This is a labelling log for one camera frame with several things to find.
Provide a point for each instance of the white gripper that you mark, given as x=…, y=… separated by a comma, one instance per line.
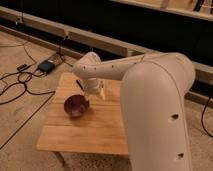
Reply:
x=94, y=86

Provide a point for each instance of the dark red ceramic bowl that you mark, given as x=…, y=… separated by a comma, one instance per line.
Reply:
x=76, y=105

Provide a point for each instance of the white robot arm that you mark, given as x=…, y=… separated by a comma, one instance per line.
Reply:
x=152, y=93

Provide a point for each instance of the black rectangular bar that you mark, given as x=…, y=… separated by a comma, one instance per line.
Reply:
x=79, y=84

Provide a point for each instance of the wooden table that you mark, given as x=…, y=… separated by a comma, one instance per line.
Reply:
x=99, y=130

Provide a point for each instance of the black power adapter box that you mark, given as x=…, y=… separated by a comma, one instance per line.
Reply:
x=46, y=66

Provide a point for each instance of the small black plug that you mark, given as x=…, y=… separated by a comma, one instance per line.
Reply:
x=23, y=67

